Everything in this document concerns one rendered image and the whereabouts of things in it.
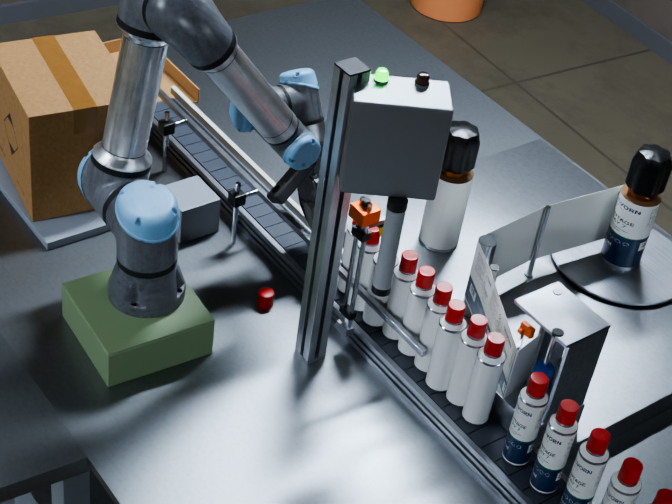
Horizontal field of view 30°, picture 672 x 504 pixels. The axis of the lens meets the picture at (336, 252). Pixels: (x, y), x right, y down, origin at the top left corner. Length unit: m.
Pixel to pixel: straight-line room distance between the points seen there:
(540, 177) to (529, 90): 2.12
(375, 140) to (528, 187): 0.95
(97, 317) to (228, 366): 0.27
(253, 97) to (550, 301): 0.65
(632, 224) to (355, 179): 0.79
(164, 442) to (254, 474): 0.18
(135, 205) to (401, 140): 0.53
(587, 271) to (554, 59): 2.71
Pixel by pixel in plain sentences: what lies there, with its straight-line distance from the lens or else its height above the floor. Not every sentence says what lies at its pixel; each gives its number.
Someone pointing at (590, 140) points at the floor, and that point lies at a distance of 4.94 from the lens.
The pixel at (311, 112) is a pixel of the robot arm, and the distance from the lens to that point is 2.57.
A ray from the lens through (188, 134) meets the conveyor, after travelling 3.01.
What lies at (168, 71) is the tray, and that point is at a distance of 3.32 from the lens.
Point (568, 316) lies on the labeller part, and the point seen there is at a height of 1.14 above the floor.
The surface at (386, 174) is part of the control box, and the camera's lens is 2.16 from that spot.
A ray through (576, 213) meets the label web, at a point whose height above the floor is 1.02.
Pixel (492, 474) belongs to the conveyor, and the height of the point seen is 0.87.
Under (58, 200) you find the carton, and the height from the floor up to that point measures 0.90.
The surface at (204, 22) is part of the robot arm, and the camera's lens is 2.17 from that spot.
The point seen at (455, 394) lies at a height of 0.91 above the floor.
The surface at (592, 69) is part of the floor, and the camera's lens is 5.41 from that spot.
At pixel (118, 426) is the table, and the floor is 0.83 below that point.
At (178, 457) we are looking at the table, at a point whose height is 0.83.
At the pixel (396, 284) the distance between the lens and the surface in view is 2.42.
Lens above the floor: 2.57
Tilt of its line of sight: 39 degrees down
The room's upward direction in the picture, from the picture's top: 9 degrees clockwise
